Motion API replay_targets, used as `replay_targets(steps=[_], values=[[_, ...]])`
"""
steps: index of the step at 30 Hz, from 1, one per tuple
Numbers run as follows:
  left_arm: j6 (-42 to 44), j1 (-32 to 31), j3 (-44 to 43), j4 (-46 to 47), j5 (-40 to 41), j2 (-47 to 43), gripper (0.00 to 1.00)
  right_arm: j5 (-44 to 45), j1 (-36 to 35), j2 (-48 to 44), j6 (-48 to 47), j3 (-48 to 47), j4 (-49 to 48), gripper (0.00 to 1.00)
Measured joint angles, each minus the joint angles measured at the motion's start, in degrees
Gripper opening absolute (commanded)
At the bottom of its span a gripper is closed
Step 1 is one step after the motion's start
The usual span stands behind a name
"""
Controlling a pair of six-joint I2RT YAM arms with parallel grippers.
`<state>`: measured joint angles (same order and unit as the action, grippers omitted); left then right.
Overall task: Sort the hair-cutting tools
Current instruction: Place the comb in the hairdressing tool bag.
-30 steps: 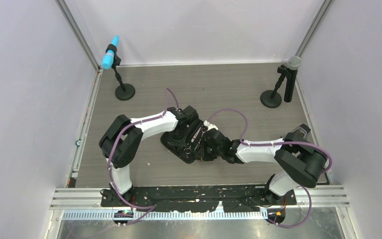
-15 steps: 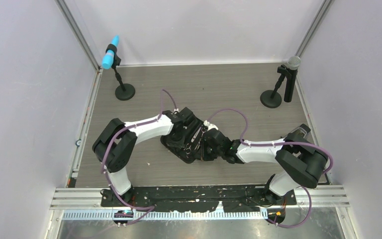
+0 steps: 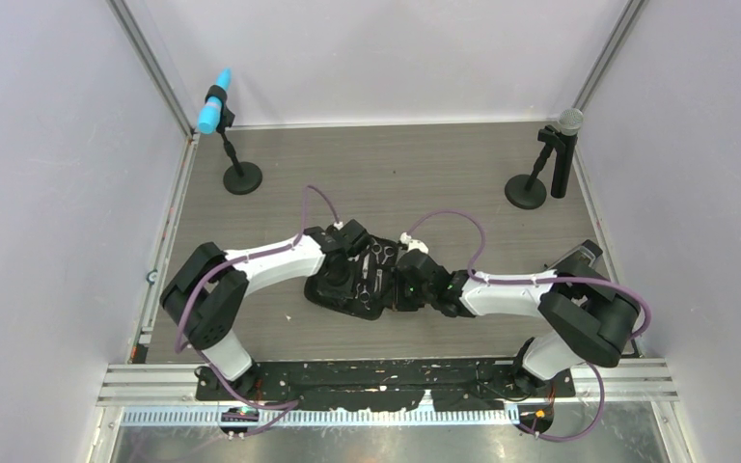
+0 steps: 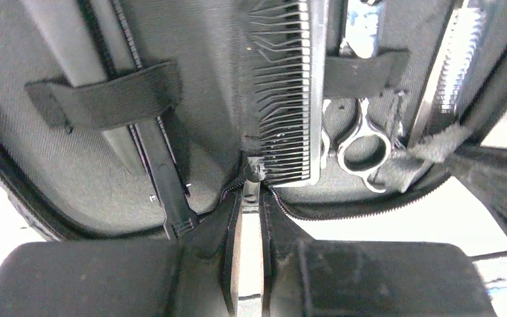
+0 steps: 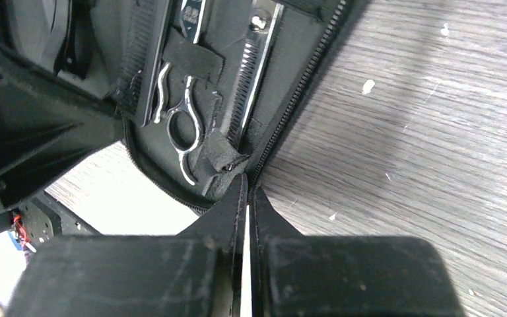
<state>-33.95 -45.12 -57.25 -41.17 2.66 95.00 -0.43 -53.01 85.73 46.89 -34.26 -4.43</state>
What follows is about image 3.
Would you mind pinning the black zip tool case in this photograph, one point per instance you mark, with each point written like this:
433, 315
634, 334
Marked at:
385, 298

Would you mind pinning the silver thinning scissors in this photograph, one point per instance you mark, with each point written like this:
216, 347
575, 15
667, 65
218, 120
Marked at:
367, 289

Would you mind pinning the blue microphone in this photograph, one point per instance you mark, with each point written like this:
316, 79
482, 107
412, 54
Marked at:
215, 105

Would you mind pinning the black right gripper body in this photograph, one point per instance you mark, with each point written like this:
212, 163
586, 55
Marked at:
407, 297

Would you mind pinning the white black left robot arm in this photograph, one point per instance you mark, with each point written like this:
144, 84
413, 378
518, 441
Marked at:
204, 296

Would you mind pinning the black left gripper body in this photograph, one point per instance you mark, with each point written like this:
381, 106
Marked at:
340, 285

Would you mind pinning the clear black box device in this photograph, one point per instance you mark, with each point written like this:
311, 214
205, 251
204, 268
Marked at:
575, 255

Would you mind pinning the aluminium frame rail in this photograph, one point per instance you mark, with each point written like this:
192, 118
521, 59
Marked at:
166, 395

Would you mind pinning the black mounting base plate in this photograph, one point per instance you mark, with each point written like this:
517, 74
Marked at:
455, 384

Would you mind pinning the black right microphone stand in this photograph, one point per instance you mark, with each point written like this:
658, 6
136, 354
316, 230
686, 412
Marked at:
528, 191

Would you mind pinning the black microphone stand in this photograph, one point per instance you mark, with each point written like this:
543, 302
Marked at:
528, 191
241, 178

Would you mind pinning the silver hair scissors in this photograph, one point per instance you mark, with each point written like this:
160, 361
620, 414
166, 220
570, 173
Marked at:
379, 253

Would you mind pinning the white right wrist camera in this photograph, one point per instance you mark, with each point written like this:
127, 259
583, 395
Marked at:
408, 243

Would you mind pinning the black left microphone stand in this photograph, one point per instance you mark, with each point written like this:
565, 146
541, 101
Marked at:
241, 178

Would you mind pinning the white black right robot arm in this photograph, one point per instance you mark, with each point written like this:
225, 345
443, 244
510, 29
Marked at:
591, 318

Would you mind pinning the black silver microphone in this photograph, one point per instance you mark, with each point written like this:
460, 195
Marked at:
568, 125

